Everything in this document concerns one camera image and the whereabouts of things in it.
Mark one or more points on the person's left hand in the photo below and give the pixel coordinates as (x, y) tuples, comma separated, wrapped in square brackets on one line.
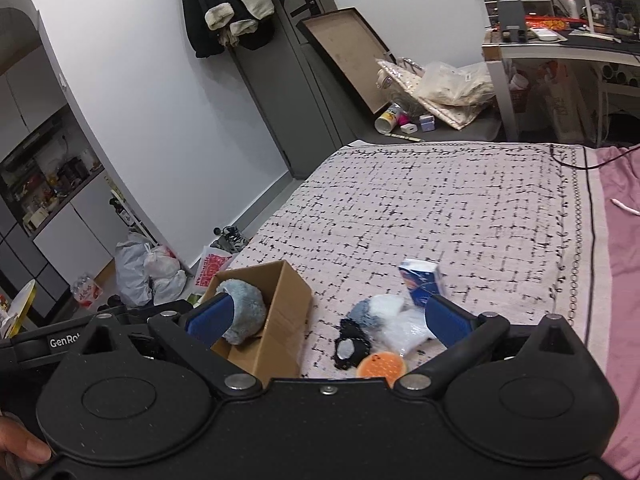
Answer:
[(20, 440)]

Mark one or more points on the grey-blue plush toy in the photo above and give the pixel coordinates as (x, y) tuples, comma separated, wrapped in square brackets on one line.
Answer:
[(247, 310)]

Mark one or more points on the small white charger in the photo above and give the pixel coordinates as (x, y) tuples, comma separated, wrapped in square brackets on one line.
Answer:
[(408, 128)]

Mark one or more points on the black tablet stand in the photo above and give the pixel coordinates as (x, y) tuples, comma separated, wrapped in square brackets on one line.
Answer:
[(511, 15)]

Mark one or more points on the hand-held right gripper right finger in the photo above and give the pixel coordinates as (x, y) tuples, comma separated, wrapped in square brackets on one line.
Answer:
[(447, 325)]

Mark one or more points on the clear desk organizer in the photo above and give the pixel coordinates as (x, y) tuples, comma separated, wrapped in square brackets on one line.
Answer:
[(610, 10)]

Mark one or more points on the small lilac box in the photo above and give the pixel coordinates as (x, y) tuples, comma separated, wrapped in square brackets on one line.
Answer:
[(426, 123)]

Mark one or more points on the orange and white soft ball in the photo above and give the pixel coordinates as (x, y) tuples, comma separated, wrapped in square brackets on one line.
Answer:
[(382, 365)]

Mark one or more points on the white tote bag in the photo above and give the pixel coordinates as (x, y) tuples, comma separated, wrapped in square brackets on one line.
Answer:
[(565, 105)]

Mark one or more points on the green item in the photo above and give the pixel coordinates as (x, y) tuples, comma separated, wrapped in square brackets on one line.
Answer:
[(195, 299)]

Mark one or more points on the white garbage bag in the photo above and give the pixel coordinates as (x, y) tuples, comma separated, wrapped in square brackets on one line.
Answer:
[(165, 275)]

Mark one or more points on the pack of water bottles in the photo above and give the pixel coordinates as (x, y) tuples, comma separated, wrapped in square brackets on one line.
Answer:
[(87, 292)]

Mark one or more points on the white bottle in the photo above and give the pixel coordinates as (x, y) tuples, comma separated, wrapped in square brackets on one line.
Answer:
[(573, 5)]

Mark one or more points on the white grey cabinet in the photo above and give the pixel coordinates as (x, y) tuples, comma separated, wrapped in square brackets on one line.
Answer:
[(65, 230)]

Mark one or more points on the black and white soft toy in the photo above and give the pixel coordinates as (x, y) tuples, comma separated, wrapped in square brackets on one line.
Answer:
[(350, 347)]

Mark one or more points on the pink bed sheet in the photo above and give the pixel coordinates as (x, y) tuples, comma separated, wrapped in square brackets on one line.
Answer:
[(625, 260)]

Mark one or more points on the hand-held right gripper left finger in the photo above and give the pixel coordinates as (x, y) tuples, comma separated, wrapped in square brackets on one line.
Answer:
[(210, 317)]

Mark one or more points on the cream plastic bag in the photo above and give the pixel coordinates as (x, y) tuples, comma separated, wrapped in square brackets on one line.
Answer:
[(455, 85)]

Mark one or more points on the wooden stick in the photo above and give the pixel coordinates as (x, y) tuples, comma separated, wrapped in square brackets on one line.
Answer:
[(405, 137)]

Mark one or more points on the patterned flat bag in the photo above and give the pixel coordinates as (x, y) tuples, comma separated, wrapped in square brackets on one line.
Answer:
[(450, 112)]

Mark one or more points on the brown cardboard box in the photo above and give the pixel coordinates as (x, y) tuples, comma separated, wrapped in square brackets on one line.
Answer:
[(280, 320)]

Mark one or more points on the grey garbage bag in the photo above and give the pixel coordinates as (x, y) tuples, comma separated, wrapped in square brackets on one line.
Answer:
[(131, 270)]

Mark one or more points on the clear bag of white cotton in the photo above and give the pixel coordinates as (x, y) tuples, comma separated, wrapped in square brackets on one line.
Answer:
[(400, 330)]

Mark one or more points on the black and cream hanging jacket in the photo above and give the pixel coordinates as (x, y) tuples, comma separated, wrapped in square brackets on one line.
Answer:
[(200, 10)]

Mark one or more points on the yellow card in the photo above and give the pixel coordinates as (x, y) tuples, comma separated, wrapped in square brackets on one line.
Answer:
[(20, 305)]

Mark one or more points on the leaning brown framed board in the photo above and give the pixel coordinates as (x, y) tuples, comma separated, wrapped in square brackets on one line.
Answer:
[(345, 50)]

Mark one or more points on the black desk mat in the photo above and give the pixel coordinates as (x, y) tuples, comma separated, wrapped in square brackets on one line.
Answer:
[(600, 42)]

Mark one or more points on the red white plastic bag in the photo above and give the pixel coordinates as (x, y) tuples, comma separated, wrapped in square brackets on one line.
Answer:
[(212, 267)]

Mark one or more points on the white yellow tube container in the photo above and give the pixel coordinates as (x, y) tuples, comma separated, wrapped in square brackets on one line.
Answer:
[(387, 120)]

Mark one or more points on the grey fluffy cloth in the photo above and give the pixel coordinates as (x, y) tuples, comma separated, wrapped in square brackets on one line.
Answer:
[(361, 315)]

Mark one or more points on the blue white tissue packet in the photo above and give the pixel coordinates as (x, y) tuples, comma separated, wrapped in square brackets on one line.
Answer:
[(422, 280)]

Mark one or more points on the black sneakers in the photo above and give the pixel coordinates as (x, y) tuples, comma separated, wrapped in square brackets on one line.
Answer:
[(232, 240)]

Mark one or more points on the grey door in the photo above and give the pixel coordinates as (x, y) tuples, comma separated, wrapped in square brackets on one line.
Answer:
[(280, 85)]

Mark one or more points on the red basket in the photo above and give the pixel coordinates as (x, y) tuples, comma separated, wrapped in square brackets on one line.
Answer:
[(519, 95)]

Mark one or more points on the white desk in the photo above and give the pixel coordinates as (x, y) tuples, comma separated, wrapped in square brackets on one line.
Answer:
[(505, 90)]

